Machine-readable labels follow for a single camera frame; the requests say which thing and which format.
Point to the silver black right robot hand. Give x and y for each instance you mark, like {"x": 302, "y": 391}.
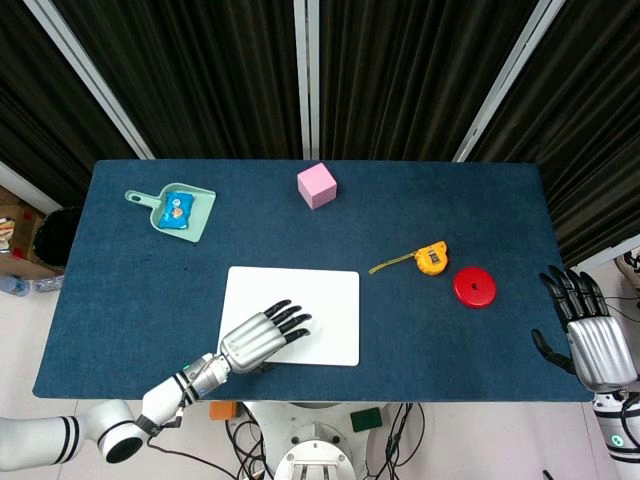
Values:
{"x": 600, "y": 350}

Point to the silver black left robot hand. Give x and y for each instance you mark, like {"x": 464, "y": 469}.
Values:
{"x": 250, "y": 342}

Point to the silver laptop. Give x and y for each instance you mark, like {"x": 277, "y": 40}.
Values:
{"x": 325, "y": 300}

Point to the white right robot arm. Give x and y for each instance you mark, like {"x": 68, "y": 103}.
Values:
{"x": 612, "y": 450}

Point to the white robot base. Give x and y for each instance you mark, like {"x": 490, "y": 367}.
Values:
{"x": 310, "y": 430}

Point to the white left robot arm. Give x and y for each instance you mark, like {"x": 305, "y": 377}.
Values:
{"x": 160, "y": 395}

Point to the orange box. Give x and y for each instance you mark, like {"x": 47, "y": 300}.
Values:
{"x": 221, "y": 410}

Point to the mint green dustpan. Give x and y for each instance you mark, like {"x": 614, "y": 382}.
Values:
{"x": 200, "y": 220}

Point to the dark green box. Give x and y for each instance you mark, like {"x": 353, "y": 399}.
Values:
{"x": 366, "y": 420}

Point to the red disc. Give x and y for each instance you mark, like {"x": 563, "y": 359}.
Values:
{"x": 475, "y": 287}

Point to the blue table cloth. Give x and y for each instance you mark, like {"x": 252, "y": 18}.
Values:
{"x": 400, "y": 350}

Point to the blue snack packet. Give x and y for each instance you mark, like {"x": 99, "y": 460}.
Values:
{"x": 176, "y": 210}

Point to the pink cube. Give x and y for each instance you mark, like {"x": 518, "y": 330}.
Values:
{"x": 316, "y": 187}

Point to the yellow tape measure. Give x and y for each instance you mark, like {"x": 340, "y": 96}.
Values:
{"x": 432, "y": 259}

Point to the clear plastic bottle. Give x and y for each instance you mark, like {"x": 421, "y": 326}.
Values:
{"x": 47, "y": 285}
{"x": 12, "y": 285}

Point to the black trash bin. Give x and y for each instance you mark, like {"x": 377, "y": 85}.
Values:
{"x": 55, "y": 240}

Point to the black pleated curtain panel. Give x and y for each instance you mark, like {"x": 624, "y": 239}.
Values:
{"x": 590, "y": 125}
{"x": 200, "y": 75}
{"x": 30, "y": 100}
{"x": 425, "y": 75}

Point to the cardboard box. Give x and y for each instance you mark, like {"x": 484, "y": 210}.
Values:
{"x": 20, "y": 220}

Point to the white frame post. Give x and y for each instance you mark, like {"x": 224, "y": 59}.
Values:
{"x": 306, "y": 75}
{"x": 85, "y": 70}
{"x": 510, "y": 75}

